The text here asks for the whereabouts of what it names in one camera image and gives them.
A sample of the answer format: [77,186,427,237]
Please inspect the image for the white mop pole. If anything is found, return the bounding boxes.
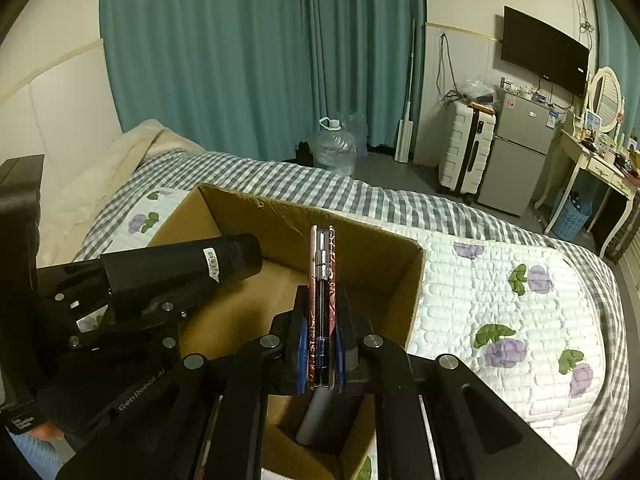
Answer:
[395,18,418,163]

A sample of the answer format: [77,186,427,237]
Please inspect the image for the patterned case with pen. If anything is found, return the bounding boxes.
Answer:
[307,225,339,391]

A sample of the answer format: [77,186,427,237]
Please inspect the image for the grey checkered floral quilt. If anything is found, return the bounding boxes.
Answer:
[72,151,632,480]

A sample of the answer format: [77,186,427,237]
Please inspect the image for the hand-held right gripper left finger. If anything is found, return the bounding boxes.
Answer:
[56,285,311,480]

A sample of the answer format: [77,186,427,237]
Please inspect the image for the white oval mirror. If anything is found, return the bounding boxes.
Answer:
[582,66,626,129]

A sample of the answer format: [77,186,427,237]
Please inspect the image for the hanging black cables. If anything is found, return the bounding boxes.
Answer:
[435,32,467,107]

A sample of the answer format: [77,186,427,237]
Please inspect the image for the black wall television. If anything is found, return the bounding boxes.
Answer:
[501,5,591,99]

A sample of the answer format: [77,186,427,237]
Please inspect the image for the large clear water jug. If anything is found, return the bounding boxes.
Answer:
[312,116,359,177]

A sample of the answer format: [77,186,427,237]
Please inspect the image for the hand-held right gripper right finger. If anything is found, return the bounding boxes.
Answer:
[336,287,581,480]

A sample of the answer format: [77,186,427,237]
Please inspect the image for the person's leg in jeans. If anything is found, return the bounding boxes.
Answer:
[9,430,63,480]

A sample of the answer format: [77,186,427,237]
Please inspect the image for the grey fridge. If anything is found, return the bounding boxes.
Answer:
[475,85,564,219]

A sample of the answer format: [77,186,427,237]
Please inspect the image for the cream blanket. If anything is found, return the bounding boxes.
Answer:
[37,119,206,267]

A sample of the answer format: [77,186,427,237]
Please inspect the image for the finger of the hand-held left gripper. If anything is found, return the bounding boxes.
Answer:
[50,277,213,356]

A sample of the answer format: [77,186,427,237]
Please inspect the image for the grey cylinder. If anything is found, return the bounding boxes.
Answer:
[296,387,346,447]

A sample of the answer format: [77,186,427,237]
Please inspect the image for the blue plastic basket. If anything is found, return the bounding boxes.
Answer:
[545,188,594,241]

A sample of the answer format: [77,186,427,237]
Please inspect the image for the white dressing table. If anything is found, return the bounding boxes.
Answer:
[534,124,640,257]

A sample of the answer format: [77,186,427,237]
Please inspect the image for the cardboard box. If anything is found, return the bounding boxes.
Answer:
[145,184,426,480]

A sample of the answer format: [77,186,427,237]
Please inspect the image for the person's left hand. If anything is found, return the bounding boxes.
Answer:
[31,421,67,443]

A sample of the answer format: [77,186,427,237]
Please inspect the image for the clear plastic bag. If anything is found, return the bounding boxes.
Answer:
[337,111,370,159]

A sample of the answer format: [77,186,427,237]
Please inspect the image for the teal curtain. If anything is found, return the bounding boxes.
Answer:
[99,0,429,164]
[590,0,640,128]

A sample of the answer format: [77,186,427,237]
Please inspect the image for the crumpled plastic bag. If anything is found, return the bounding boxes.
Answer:
[459,77,497,107]

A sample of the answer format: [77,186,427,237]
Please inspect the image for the white suitcase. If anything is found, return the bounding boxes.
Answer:
[438,99,499,206]

